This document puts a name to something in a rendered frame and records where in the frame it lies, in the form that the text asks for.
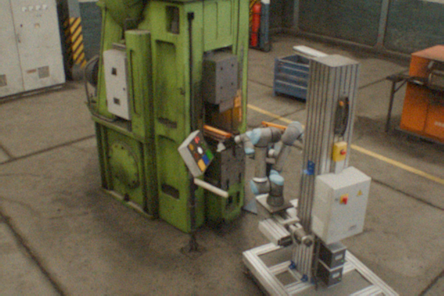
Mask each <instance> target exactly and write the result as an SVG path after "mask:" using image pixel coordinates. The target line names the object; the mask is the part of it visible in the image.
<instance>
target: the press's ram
mask: <svg viewBox="0 0 444 296"><path fill-rule="evenodd" d="M213 52H214V54H213V55H204V56H203V71H204V101H207V102H209V103H213V104H218V103H220V102H223V101H226V100H228V99H231V98H234V97H236V96H237V76H238V55H233V54H229V53H224V52H220V51H215V50H214V51H213Z"/></svg>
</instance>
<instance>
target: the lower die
mask: <svg viewBox="0 0 444 296"><path fill-rule="evenodd" d="M204 126H208V127H211V128H214V129H216V130H220V131H222V132H225V133H231V132H227V131H225V130H222V129H218V128H215V127H214V126H213V127H212V126H211V125H208V124H206V123H204ZM204 131H206V134H205V132H204V139H205V140H206V139H207V140H208V141H211V142H212V143H213V137H214V143H216V144H219V143H221V144H222V141H224V139H225V138H226V135H224V134H221V133H218V132H215V131H213V130H210V129H207V128H204ZM207 133H208V134H207ZM209 134H210V135H211V136H210V135H209ZM231 134H233V133H231ZM212 135H213V136H212ZM215 135H216V136H215ZM226 139H227V138H226Z"/></svg>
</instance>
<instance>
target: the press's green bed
mask: <svg viewBox="0 0 444 296"><path fill-rule="evenodd" d="M244 185H245V177H244V178H242V179H241V180H239V181H238V182H237V183H235V184H233V185H231V186H229V187H227V188H226V189H224V190H222V191H223V192H225V193H227V194H228V196H227V197H223V196H222V195H218V194H216V193H214V192H212V191H210V190H209V189H206V188H205V187H204V217H205V222H208V223H210V224H212V225H213V226H215V227H218V228H219V229H221V228H223V227H225V226H226V225H227V224H229V223H231V222H232V221H233V220H235V219H236V218H238V217H240V216H241V215H242V214H243V213H242V212H243V210H244Z"/></svg>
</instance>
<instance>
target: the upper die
mask: <svg viewBox="0 0 444 296"><path fill-rule="evenodd" d="M232 107H234V98H231V99H228V100H226V101H223V102H220V103H218V104H213V103H209V102H207V101H204V108H207V109H209V110H213V111H215V112H222V111H224V110H227V109H229V108H232Z"/></svg>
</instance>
